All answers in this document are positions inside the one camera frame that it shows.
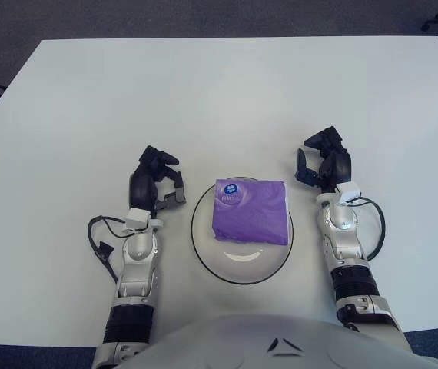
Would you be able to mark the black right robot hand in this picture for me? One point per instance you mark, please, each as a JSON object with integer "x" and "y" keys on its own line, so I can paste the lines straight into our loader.
{"x": 340, "y": 167}

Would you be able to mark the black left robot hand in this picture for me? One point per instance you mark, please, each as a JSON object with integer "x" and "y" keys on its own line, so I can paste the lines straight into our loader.
{"x": 140, "y": 188}

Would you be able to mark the purple tissue paper pack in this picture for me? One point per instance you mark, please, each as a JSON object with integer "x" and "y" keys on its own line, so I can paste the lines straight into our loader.
{"x": 249, "y": 215}

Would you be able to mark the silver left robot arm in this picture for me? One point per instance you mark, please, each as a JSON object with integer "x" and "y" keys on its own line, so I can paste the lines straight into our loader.
{"x": 138, "y": 253}

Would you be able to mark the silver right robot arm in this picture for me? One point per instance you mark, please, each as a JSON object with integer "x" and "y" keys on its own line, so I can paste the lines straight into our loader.
{"x": 338, "y": 223}

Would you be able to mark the white plate black rim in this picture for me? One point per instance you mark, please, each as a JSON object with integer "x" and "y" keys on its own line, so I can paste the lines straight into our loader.
{"x": 242, "y": 265}

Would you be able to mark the grey robot torso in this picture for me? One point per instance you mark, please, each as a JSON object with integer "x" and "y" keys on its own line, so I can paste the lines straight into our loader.
{"x": 223, "y": 342}

